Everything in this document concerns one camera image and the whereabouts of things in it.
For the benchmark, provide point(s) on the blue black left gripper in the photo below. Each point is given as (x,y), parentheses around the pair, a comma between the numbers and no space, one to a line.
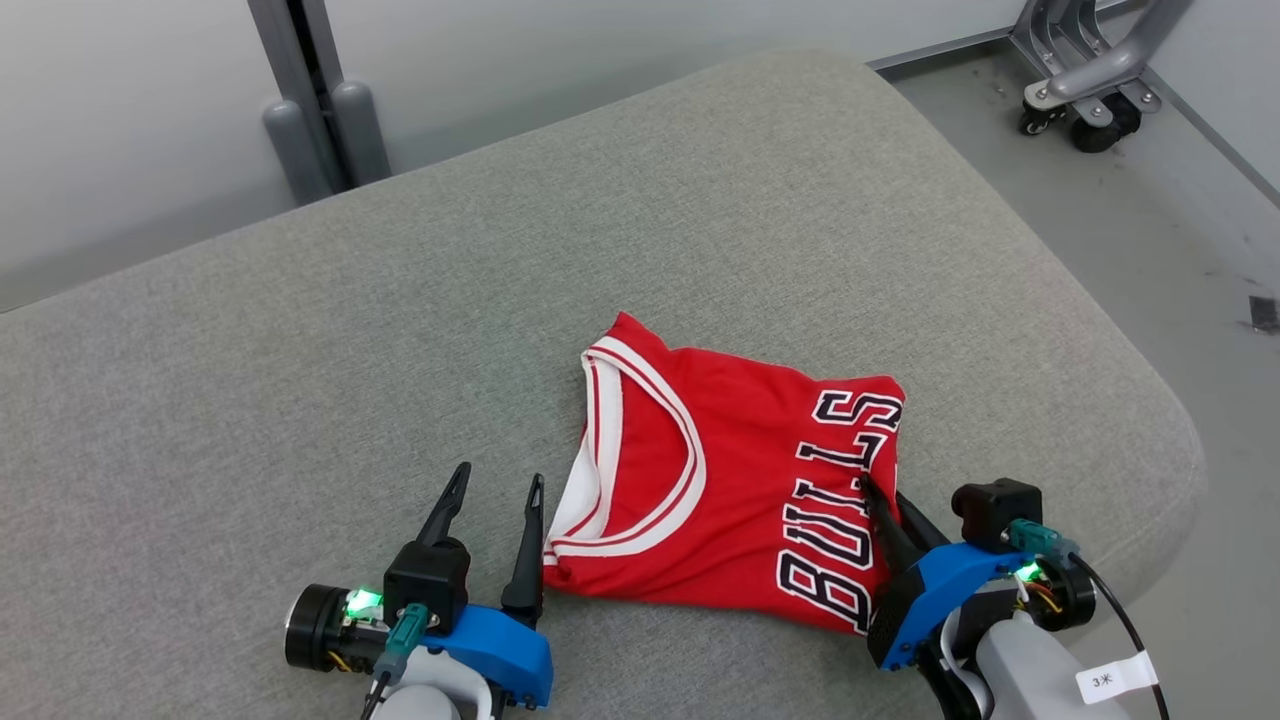
(500,645)

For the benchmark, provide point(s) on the grey wall base rail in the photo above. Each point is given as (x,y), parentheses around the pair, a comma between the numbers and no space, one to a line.
(940,48)

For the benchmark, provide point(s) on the small black caster wheel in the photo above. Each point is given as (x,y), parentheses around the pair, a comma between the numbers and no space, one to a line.
(1038,120)

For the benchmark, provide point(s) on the red Bulls basketball jersey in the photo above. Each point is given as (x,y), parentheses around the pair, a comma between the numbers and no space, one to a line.
(730,480)

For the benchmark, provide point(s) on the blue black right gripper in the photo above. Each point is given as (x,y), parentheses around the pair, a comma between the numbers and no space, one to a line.
(930,595)

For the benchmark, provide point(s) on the small dark floor plate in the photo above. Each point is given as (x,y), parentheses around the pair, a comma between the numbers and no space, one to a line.
(1265,314)

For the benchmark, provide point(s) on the white paper label tag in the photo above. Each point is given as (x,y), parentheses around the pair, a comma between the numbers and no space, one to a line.
(1115,680)

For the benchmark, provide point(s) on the grey fabric sofa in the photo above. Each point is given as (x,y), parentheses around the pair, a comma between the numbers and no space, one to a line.
(500,330)

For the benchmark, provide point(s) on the grey metal wheeled stand base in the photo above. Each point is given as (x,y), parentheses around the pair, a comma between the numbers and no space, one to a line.
(1100,60)

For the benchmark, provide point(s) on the large black caster wheel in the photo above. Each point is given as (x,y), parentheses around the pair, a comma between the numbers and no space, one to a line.
(1105,125)

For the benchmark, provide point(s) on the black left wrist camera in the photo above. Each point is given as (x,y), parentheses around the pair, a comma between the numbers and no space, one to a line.
(428,580)

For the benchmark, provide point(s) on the grey metal partition post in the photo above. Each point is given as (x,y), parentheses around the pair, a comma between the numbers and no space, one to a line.
(300,80)

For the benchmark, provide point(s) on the grey cylindrical post bumper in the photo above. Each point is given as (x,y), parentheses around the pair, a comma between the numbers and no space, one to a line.
(362,135)
(295,155)

